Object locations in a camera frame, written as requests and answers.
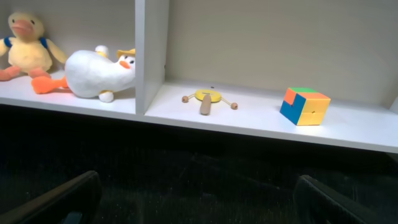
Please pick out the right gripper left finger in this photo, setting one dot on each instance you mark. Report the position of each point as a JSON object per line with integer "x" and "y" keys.
{"x": 68, "y": 202}

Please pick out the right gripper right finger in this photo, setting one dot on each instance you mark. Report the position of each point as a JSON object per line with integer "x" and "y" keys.
{"x": 323, "y": 205}

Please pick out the many-coloured puzzle cube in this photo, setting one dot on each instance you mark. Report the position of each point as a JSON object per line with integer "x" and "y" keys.
{"x": 306, "y": 107}

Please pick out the yellow rattle drum toy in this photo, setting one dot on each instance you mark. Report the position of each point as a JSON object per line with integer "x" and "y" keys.
{"x": 206, "y": 96}

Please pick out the white plush duck yellow hat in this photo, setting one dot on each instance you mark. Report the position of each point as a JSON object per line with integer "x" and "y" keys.
{"x": 93, "y": 74}

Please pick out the white shelf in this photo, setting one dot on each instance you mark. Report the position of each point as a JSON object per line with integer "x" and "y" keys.
{"x": 248, "y": 46}

